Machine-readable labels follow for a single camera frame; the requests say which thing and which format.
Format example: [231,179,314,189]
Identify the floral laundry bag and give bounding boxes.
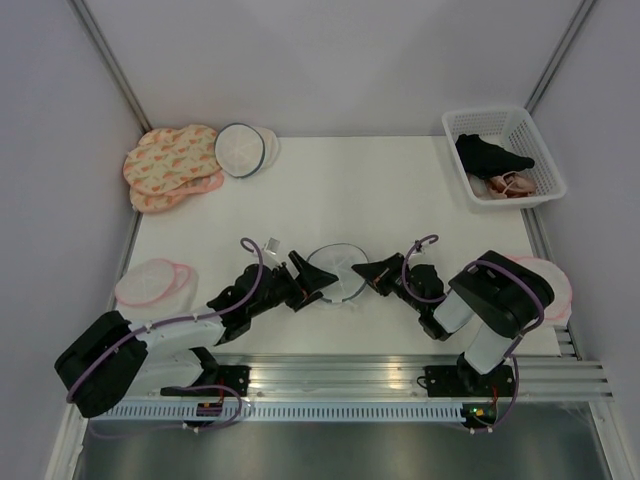
[129,187,186,214]
[123,125,220,196]

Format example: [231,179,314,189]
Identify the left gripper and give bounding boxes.
[248,251,338,318]

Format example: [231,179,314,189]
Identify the pink-trim mesh bag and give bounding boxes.
[114,258,199,319]
[507,255,573,327]

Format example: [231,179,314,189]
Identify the floral laundry bag top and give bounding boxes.
[123,125,220,196]

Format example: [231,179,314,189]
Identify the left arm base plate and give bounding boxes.
[160,365,251,397]

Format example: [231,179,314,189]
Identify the pink-trim mesh bag left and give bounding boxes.
[114,258,199,319]

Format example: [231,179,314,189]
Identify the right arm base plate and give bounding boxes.
[424,365,516,398]

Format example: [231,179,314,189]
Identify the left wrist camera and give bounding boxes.
[263,237,280,263]

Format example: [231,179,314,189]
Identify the pink-trim mesh bag right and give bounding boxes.
[507,255,573,327]

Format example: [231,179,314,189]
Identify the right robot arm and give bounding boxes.
[352,250,555,395]

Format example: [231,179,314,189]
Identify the floral laundry bag bottom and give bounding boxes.
[129,187,186,214]

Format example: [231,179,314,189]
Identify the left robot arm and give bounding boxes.
[54,251,339,418]

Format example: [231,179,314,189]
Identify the white slotted cable duct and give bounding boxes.
[97,399,464,423]

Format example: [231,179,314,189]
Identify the blue-zip mesh laundry bag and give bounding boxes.
[307,242,369,309]

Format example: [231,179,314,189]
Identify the white plastic basket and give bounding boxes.
[442,107,567,212]

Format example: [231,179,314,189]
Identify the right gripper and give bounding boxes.
[351,252,425,314]

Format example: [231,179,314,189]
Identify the aluminium rail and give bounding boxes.
[214,353,613,402]

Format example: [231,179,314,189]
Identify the black bra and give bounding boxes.
[455,134,535,180]

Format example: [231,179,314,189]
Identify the white mesh bag behind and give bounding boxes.
[255,127,280,170]

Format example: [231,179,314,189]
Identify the pink bra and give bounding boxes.
[485,171,537,199]

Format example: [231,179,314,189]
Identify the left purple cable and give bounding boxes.
[64,236,266,440]

